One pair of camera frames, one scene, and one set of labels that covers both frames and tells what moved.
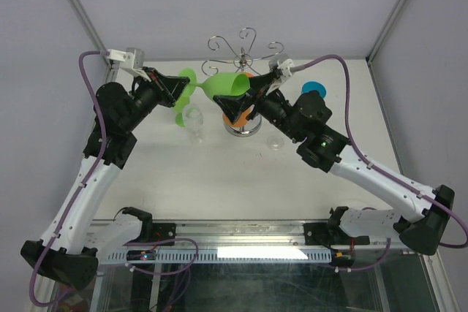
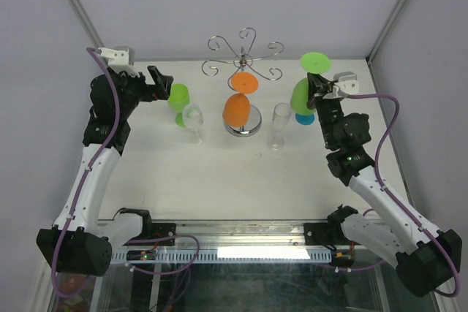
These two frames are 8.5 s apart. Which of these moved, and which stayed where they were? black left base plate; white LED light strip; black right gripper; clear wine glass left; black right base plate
Moved: black right gripper
Stayed: black right base plate; clear wine glass left; white LED light strip; black left base plate
